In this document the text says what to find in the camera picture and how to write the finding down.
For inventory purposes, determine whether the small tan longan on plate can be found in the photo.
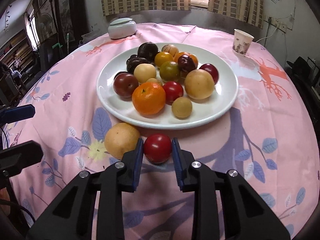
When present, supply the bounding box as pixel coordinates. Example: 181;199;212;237
146;78;163;86

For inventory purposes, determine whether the dark red plum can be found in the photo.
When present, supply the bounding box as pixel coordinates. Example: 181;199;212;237
113;73;139;98
177;54;196;73
200;63;219;84

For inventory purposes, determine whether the large dark purple fruit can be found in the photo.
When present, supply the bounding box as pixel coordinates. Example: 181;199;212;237
137;42;159;62

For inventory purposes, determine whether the small dark purple plum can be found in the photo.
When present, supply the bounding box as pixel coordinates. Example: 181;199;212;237
128;54;138;61

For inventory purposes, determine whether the dark red plum front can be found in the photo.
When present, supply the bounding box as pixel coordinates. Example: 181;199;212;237
113;73;139;98

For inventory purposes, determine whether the striped pepino melon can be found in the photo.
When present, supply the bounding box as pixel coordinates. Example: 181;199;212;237
162;44;179;57

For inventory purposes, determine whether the large orange mandarin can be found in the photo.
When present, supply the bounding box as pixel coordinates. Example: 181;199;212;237
132;82;166;115

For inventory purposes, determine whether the pale yellow round fruit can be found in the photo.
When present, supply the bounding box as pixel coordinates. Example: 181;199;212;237
133;63;157;83

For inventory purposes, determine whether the greenish yellow tomato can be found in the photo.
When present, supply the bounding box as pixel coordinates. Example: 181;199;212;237
159;61;180;82

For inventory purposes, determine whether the orange fruit on plate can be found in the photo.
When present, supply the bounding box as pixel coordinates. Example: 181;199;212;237
174;51;199;67

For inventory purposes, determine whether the white power cable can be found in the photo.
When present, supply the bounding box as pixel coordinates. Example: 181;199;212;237
254;17;281;43

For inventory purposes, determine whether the wall power socket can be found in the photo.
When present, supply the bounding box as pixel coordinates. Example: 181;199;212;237
265;16;287;33

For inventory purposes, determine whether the red cherry tomato on plate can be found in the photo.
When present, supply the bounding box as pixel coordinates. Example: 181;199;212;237
163;81;184;104

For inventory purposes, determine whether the small tan longan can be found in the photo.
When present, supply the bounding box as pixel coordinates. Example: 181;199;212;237
146;78;163;86
171;97;193;119

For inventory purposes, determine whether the tan pear on cloth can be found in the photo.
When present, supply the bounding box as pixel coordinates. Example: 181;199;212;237
104;122;140;160

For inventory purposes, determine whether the celadon lidded jar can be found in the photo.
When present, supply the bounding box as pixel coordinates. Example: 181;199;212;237
108;17;137;40

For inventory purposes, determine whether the yellow orange citrus fruit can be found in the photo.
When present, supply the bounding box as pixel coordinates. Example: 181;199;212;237
154;51;174;68

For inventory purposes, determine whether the dark plum front left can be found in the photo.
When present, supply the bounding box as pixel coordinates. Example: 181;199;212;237
126;57;150;74

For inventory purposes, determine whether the large white plate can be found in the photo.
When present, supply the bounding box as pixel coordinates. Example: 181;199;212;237
96;43;239;130

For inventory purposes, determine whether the white paper cup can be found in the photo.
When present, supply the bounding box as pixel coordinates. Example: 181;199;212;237
232;29;254;56

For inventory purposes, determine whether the dark red plum back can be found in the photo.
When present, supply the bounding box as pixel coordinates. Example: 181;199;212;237
200;63;219;84

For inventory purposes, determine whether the tan pear on plate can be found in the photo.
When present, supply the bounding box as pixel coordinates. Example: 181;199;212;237
184;69;215;100

